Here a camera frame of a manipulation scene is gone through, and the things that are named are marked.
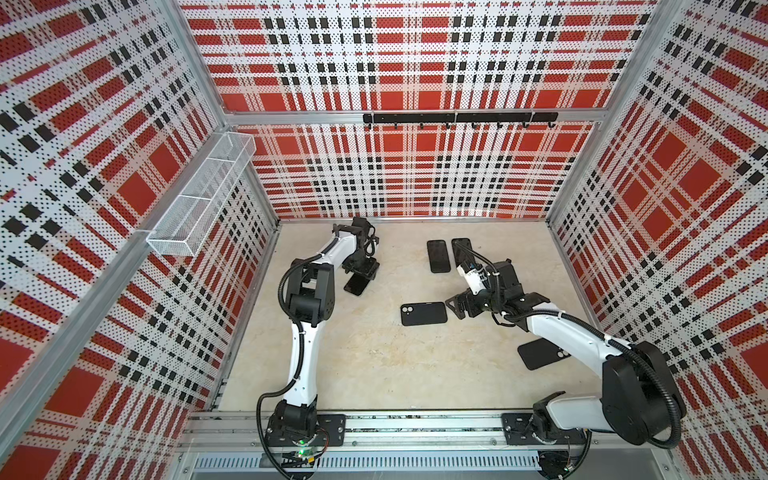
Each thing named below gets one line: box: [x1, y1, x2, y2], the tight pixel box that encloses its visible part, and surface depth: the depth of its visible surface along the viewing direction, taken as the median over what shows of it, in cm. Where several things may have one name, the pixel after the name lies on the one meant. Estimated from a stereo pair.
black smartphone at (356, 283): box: [343, 273, 370, 296], surface depth 103 cm
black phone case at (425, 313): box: [400, 301, 448, 326], surface depth 97 cm
